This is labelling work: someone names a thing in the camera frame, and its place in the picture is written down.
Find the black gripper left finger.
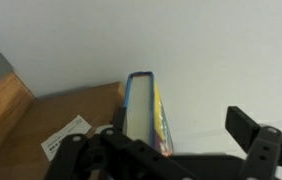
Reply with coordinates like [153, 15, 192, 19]
[44, 106, 195, 180]

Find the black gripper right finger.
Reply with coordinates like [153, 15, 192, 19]
[225, 105, 282, 180]

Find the colourful blue-edged book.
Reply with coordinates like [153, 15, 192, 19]
[122, 70, 175, 158]

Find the brown cardboard box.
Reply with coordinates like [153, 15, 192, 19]
[0, 81, 127, 180]

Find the white printed label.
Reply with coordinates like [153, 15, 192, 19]
[40, 114, 93, 162]

